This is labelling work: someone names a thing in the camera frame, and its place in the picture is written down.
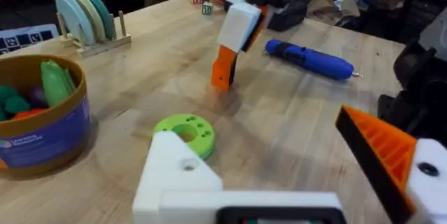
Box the blue electric screwdriver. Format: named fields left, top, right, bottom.
left=264, top=38, right=364, bottom=81

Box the white board with black markers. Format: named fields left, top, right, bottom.
left=0, top=23, right=60, bottom=56

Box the pale blue plate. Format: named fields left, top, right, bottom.
left=54, top=0, right=96, bottom=47

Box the left gripper left finger bare white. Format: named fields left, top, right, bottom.
left=131, top=131, right=224, bottom=224

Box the wooden peg rack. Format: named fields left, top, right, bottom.
left=55, top=10, right=133, bottom=59

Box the crumpled brown paper heap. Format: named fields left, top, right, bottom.
left=307, top=0, right=361, bottom=27

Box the left gripper white orange right finger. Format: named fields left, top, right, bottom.
left=335, top=105, right=447, bottom=224

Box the green letter toy block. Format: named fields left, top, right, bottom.
left=201, top=1, right=214, bottom=17

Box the green disc with holes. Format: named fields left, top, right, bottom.
left=152, top=113, right=216, bottom=160

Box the cream plate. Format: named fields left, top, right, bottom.
left=68, top=0, right=107, bottom=43

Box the teal plate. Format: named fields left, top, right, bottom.
left=78, top=0, right=116, bottom=40

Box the tub with toy vegetables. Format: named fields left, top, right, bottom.
left=0, top=54, right=92, bottom=179

